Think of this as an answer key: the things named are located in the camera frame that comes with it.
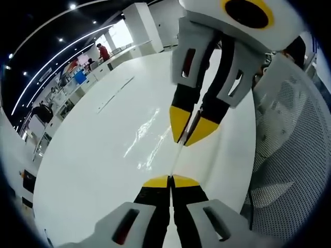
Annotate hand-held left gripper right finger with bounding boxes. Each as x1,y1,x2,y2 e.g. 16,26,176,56
172,174,257,248

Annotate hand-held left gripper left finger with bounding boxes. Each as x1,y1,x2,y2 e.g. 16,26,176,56
94,175,172,248

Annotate long white counter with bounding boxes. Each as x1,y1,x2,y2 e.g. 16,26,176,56
58,38,154,104

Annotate white mesh office chair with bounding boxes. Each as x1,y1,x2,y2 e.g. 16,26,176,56
239,53,331,245

